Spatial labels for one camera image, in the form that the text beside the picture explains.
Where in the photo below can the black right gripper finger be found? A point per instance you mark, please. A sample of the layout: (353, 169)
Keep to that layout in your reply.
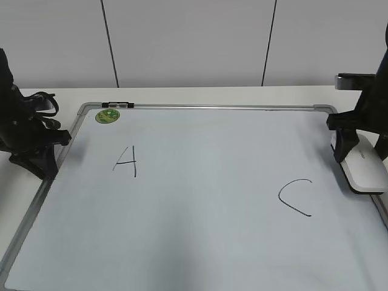
(346, 140)
(381, 146)

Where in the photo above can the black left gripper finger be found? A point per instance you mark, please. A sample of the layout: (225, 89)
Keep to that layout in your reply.
(41, 162)

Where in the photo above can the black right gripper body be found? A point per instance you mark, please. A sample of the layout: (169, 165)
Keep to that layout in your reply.
(370, 112)

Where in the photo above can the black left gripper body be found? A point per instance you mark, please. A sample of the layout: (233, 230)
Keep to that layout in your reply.
(27, 123)

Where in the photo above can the white whiteboard eraser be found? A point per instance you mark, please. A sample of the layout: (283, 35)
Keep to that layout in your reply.
(364, 170)

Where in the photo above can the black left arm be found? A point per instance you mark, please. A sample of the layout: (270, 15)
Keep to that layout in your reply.
(5, 72)

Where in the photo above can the green round magnet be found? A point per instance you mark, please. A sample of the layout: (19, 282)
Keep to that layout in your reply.
(107, 116)

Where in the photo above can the white framed whiteboard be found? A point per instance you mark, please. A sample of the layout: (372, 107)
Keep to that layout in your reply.
(177, 197)

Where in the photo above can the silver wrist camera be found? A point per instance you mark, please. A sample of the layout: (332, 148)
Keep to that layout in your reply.
(353, 81)

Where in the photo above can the black marker on board frame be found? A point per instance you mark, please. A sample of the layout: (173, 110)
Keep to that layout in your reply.
(118, 105)

